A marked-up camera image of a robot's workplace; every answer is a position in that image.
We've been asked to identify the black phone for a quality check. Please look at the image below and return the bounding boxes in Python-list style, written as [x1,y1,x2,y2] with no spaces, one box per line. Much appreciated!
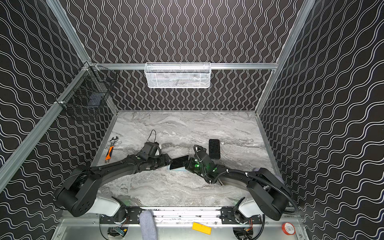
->
[170,155,189,169]

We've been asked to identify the light blue phone case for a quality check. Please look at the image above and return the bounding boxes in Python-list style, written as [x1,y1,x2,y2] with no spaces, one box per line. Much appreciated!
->
[170,167,188,172]

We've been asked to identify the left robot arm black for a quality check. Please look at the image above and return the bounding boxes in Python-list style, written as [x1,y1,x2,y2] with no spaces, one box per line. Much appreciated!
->
[53,142,173,223]

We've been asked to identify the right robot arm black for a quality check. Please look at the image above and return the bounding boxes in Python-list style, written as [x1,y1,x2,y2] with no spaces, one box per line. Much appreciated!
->
[183,145,299,221]

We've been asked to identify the orange adjustable wrench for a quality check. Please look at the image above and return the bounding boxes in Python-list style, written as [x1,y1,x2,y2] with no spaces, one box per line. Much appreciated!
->
[105,136,119,164]

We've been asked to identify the yellow card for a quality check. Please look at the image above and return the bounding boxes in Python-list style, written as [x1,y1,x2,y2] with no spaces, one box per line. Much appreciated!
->
[192,223,212,235]

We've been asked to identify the white mesh basket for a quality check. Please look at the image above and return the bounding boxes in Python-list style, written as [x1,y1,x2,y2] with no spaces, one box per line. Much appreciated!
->
[144,62,212,89]

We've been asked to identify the red tape roll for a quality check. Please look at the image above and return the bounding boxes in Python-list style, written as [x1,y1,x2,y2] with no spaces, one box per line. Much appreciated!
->
[282,223,296,236]

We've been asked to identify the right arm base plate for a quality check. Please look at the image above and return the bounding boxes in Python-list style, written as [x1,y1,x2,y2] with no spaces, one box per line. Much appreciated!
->
[219,207,262,225]

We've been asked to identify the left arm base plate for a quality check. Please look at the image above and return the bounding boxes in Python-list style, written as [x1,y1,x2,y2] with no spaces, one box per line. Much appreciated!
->
[100,207,143,225]

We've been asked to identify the black wire basket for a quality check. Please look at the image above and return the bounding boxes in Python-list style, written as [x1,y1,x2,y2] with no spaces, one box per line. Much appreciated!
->
[59,65,118,122]

